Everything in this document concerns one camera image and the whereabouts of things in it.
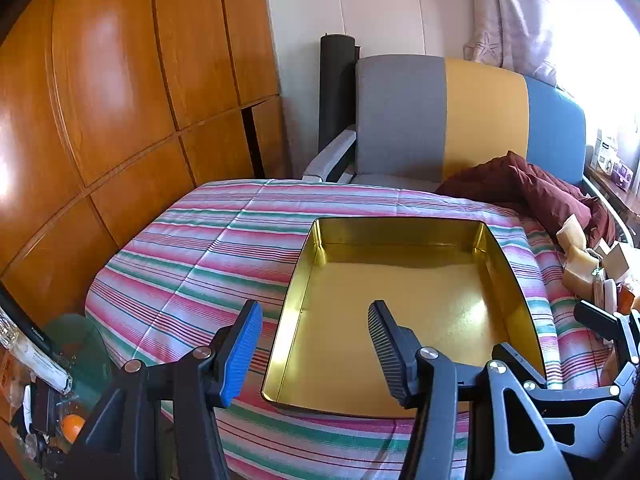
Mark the white printed box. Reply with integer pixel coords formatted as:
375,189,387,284
592,132,619,172

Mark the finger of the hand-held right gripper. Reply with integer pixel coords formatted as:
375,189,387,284
574,300,640,361
492,342,626,418

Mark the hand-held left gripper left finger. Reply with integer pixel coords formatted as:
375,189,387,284
65,300,263,480

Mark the wooden wardrobe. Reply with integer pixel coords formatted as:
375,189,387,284
0,0,288,321

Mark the maroon jacket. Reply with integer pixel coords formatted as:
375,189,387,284
435,151,617,251

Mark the brown wooden desk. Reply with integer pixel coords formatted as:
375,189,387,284
582,165,640,246

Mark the grey yellow blue armchair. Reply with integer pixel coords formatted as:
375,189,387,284
301,55,633,248

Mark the small black device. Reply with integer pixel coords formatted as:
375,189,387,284
30,384,65,433

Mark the striped tablecloth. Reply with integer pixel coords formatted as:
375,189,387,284
85,178,623,480

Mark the orange packet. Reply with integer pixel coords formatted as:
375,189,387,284
617,280,640,312

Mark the gold tin box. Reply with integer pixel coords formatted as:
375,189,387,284
261,216,547,420

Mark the patterned curtain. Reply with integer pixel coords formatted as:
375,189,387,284
462,0,571,88

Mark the purple box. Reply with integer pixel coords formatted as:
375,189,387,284
610,157,636,191

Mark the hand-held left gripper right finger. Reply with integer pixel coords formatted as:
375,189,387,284
367,300,573,480

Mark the black rolled mat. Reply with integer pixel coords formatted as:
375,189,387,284
318,33,361,158

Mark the orange ball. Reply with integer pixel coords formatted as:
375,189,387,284
60,413,87,445

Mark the white rounded block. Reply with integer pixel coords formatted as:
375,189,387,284
595,277,619,311

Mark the round glass table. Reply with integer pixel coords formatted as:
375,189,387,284
40,312,115,411

